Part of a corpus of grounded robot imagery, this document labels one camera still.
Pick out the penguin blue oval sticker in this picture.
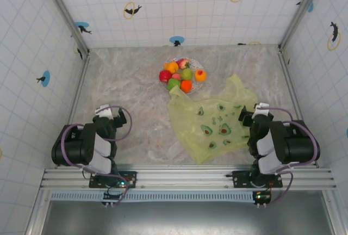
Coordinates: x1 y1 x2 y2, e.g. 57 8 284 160
169 35 185 47

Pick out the grey metal sheet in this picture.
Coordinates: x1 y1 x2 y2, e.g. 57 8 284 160
40 199 335 235

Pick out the orange fruit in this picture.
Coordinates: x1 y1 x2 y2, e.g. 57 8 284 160
166 61 179 74

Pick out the leaping dolphin ring sticker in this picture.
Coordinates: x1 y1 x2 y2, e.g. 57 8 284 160
327 21 342 51

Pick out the aluminium frame post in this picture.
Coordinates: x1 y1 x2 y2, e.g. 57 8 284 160
39 0 91 56
278 0 326 51

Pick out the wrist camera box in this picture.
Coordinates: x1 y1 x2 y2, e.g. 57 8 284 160
254 103 270 116
94 104 114 119

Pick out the shark blue oval sticker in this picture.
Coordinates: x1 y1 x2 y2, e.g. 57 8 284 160
74 21 92 35

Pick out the small dolphin ring sticker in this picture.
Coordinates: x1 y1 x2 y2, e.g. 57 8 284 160
123 1 143 20

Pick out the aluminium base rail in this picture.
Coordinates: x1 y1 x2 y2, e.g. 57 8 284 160
40 164 338 191

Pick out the red strawberry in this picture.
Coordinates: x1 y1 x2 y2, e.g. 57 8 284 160
176 58 191 70

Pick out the seal blue oval sticker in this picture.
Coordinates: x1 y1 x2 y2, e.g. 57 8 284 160
36 70 51 88

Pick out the colourful patterned plate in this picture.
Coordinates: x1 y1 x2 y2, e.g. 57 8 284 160
159 57 206 95

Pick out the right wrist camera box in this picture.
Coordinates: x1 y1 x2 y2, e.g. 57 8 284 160
254 103 270 116

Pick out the small green circuit board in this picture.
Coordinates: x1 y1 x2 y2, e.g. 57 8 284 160
102 191 123 201
252 191 272 202

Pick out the white slotted cable duct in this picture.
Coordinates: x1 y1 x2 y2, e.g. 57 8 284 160
50 190 258 202

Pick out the aluminium side rail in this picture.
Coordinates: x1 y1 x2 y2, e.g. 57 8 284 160
55 54 91 168
277 46 319 168

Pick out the green apple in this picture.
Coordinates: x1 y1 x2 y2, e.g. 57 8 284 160
166 78 182 92

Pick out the green pear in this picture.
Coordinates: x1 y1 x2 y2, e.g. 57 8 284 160
181 68 194 81

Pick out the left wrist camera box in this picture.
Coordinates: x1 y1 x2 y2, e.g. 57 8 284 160
94 104 114 119

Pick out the red-orange persimmon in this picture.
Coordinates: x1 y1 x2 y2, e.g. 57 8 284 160
180 79 193 93

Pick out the yellow-green avocado print plastic bag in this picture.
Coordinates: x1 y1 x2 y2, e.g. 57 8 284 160
167 73 259 165

